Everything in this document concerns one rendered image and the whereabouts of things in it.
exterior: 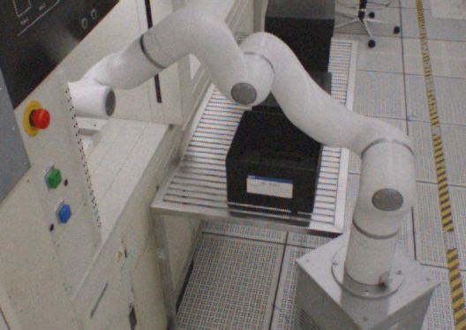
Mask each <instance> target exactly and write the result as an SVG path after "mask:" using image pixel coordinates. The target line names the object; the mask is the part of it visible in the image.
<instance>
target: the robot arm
mask: <svg viewBox="0 0 466 330"><path fill-rule="evenodd" d="M189 54H191V55H194V56H196V58H197V59H198V60H199V62H200V63H201V64H202V65H203V67H204V70H206V72H207V74H208V77H209V78H210V79H211V80H212V81H213V84H214V86H215V87H217V90H218V91H219V92H221V94H222V96H224V97H226V98H227V99H228V100H229V101H232V102H234V103H235V104H236V105H239V106H245V107H250V106H257V105H258V104H260V103H262V102H263V101H264V100H265V99H266V98H267V96H268V94H269V92H270V91H271V92H272V94H273V96H274V97H275V99H276V101H278V103H279V105H280V106H281V109H282V110H283V112H284V113H285V116H286V117H287V118H288V119H289V120H290V121H291V122H292V123H293V124H294V125H295V126H296V127H297V128H299V129H300V130H301V131H303V132H305V133H306V134H307V135H308V136H309V137H312V138H313V139H315V140H316V141H319V142H320V143H321V144H322V145H324V146H330V147H332V148H346V149H348V150H351V151H352V152H353V153H355V154H356V155H357V156H358V157H359V158H360V159H361V160H362V167H361V177H360V183H359V189H358V194H357V200H356V203H355V205H354V209H353V218H352V223H351V227H350V232H349V245H344V246H343V247H342V248H341V249H340V250H339V251H338V252H337V253H336V254H335V255H334V258H333V260H332V265H331V268H332V273H333V275H334V278H335V280H336V281H337V282H338V283H339V284H340V286H342V287H343V288H344V289H345V290H348V291H349V293H351V294H353V295H354V296H361V297H364V298H371V299H377V298H382V297H385V296H390V295H391V294H393V293H394V292H396V290H398V289H399V287H400V285H401V283H402V278H403V270H402V266H401V264H400V263H399V260H398V259H397V258H396V257H395V247H396V245H397V241H398V238H399V232H400V229H401V226H402V221H403V216H404V215H405V214H407V213H408V211H409V210H410V209H411V208H412V206H413V200H414V198H415V192H416V171H415V156H414V149H413V145H412V142H411V141H410V138H409V137H408V136H407V135H406V134H405V133H404V132H403V131H401V130H400V129H399V128H396V127H394V126H393V125H392V124H387V123H385V122H382V121H380V120H378V119H372V118H370V117H367V116H363V115H359V114H357V113H355V112H353V111H352V110H350V109H347V108H346V107H345V106H343V105H341V103H340V102H338V101H336V100H335V99H334V97H332V96H330V95H329V94H328V93H327V92H325V91H324V90H322V89H321V87H319V86H318V85H317V83H315V82H314V81H313V80H312V78H311V77H310V76H309V75H308V73H307V72H306V71H305V70H304V68H303V65H301V64H300V63H299V61H298V59H297V57H296V56H295V55H294V53H293V51H291V50H290V49H289V47H288V46H287V45H286V44H285V43H284V42H282V41H281V40H280V39H279V38H278V37H275V36H274V35H272V34H270V33H254V34H251V35H249V37H246V38H245V39H244V41H243V42H241V44H240V47H238V46H237V43H236V40H235V38H234V37H233V35H232V32H231V30H230V29H229V27H228V26H227V24H226V23H225V22H224V21H223V20H222V19H221V18H220V17H219V16H217V14H214V13H213V12H212V11H210V10H206V9H204V8H202V7H199V6H197V5H186V6H184V7H181V8H180V9H176V10H175V11H173V12H172V13H170V15H168V16H167V17H166V18H165V19H162V20H161V21H160V22H159V23H157V24H156V25H154V26H153V27H151V28H150V29H148V31H146V32H144V33H143V34H142V35H141V36H140V37H138V38H137V39H136V40H135V41H132V42H131V44H129V45H127V46H125V48H124V49H122V50H121V51H119V52H118V53H117V54H116V53H113V54H110V55H107V56H106V57H104V58H103V59H102V60H101V61H100V62H99V63H98V64H96V65H94V66H93V68H91V69H90V70H88V72H86V73H85V74H84V77H82V78H81V79H80V81H75V82H68V84H69V88H70V94H71V99H72V103H73V106H74V109H75V116H76V117H80V118H93V119H101V120H109V119H110V118H111V117H113V114H114V112H115V109H116V104H117V99H116V95H115V91H114V89H116V88H118V89H120V90H125V91H127V90H131V89H133V88H135V87H138V86H140V85H141V84H143V83H144V82H146V81H148V80H149V79H150V78H153V77H154V76H155V75H156V74H158V73H160V72H162V71H163V70H164V69H167V68H168V67H169V66H171V65H172V64H174V63H175V62H176V61H177V60H180V59H181V58H182V57H184V56H186V55H189Z"/></svg>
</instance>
